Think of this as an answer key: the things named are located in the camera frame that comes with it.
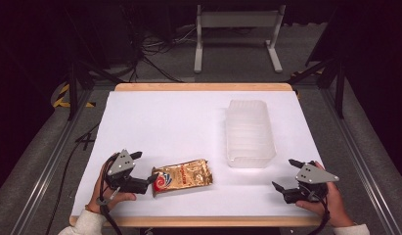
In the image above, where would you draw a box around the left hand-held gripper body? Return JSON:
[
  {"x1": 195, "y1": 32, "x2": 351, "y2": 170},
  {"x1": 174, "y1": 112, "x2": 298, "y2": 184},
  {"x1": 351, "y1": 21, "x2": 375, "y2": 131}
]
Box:
[{"x1": 105, "y1": 149, "x2": 150, "y2": 196}]

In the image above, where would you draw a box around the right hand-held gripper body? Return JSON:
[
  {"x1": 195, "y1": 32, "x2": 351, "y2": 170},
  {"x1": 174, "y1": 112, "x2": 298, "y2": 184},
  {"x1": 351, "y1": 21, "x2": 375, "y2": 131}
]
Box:
[{"x1": 282, "y1": 162, "x2": 340, "y2": 205}]

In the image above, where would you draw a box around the gold foil snack packet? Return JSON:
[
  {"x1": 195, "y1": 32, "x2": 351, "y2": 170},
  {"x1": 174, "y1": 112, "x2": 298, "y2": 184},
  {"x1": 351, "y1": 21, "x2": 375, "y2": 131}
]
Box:
[{"x1": 151, "y1": 158, "x2": 214, "y2": 199}]

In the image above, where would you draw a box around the translucent plastic container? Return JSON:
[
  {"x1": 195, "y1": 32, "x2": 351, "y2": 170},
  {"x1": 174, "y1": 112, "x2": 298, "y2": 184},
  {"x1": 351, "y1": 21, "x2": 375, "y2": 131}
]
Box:
[{"x1": 224, "y1": 99, "x2": 278, "y2": 169}]

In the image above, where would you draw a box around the person's left hand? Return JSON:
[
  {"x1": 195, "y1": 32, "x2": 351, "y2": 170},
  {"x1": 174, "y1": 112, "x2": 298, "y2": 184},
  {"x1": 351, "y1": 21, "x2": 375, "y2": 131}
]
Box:
[{"x1": 89, "y1": 152, "x2": 138, "y2": 215}]

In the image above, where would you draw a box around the person's right hand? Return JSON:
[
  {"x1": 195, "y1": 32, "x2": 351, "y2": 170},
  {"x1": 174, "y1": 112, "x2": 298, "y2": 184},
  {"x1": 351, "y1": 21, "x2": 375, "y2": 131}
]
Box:
[{"x1": 294, "y1": 160, "x2": 355, "y2": 228}]

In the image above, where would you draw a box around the white table cover sheet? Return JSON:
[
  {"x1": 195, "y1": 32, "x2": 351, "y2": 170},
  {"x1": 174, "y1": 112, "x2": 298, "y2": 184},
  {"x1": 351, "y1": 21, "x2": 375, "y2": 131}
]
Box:
[{"x1": 70, "y1": 90, "x2": 324, "y2": 218}]

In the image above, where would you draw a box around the black tripod stand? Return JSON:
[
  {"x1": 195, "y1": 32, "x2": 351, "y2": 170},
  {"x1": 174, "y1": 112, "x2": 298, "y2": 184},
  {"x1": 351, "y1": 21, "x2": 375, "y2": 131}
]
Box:
[
  {"x1": 65, "y1": 60, "x2": 126, "y2": 121},
  {"x1": 286, "y1": 58, "x2": 347, "y2": 119}
]

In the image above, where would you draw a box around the yellow black floor tape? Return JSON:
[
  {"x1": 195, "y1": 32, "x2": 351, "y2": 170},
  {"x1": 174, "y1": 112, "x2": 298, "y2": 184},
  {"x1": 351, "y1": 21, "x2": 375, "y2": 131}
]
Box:
[{"x1": 51, "y1": 83, "x2": 97, "y2": 109}]

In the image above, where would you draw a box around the wooden table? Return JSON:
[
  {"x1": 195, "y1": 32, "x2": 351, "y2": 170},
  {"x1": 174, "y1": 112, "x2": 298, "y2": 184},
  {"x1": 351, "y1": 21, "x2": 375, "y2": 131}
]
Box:
[{"x1": 68, "y1": 82, "x2": 324, "y2": 228}]

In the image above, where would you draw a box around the black curtain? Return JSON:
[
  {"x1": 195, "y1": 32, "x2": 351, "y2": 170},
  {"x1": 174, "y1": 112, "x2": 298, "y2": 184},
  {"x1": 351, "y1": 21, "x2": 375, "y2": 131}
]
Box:
[
  {"x1": 304, "y1": 0, "x2": 402, "y2": 185},
  {"x1": 0, "y1": 0, "x2": 74, "y2": 199}
]

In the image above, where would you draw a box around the white metal stand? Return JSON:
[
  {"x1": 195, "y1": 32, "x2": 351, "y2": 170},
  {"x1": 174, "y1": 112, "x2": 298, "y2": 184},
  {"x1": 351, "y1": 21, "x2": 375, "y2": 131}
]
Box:
[{"x1": 193, "y1": 3, "x2": 287, "y2": 74}]

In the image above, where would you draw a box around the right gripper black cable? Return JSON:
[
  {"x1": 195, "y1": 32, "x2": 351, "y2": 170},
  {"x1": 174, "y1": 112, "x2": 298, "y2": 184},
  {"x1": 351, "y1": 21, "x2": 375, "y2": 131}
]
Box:
[{"x1": 307, "y1": 184, "x2": 332, "y2": 235}]

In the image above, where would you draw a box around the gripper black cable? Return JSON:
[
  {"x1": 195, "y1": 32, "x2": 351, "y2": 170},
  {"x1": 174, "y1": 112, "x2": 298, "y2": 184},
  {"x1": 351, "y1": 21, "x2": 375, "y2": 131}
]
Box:
[
  {"x1": 307, "y1": 184, "x2": 332, "y2": 235},
  {"x1": 96, "y1": 153, "x2": 124, "y2": 235}
]

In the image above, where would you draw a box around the aluminium floor rail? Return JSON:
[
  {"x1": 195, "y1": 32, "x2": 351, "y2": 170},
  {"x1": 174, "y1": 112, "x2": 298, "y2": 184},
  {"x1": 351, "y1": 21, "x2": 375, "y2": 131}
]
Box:
[
  {"x1": 8, "y1": 87, "x2": 95, "y2": 235},
  {"x1": 320, "y1": 87, "x2": 402, "y2": 235}
]

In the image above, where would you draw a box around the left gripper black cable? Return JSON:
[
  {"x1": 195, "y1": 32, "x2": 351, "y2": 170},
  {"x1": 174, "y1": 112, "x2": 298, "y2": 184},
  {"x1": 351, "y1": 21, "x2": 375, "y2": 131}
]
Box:
[{"x1": 96, "y1": 153, "x2": 124, "y2": 235}]

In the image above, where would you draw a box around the thin black floor cable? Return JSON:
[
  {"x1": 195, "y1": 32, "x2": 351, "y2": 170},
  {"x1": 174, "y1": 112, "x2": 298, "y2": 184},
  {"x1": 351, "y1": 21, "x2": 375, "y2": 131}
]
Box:
[{"x1": 44, "y1": 121, "x2": 102, "y2": 235}]

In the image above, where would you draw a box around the bundle of black floor cables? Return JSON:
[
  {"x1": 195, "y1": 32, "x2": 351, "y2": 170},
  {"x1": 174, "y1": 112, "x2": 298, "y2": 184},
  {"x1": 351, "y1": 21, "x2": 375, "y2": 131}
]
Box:
[{"x1": 121, "y1": 6, "x2": 198, "y2": 83}]

